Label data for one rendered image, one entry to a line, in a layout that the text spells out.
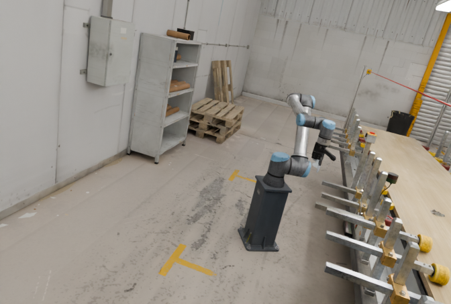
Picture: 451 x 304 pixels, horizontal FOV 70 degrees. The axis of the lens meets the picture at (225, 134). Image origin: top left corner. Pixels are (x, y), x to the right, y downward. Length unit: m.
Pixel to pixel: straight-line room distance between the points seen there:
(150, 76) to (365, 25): 7.14
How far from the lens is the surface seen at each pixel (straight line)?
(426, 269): 1.77
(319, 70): 9.88
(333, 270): 1.45
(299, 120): 2.41
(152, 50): 3.99
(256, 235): 2.98
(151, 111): 4.08
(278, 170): 2.76
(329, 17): 9.93
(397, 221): 1.68
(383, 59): 10.00
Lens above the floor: 1.75
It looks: 17 degrees down
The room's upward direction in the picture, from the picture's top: 12 degrees clockwise
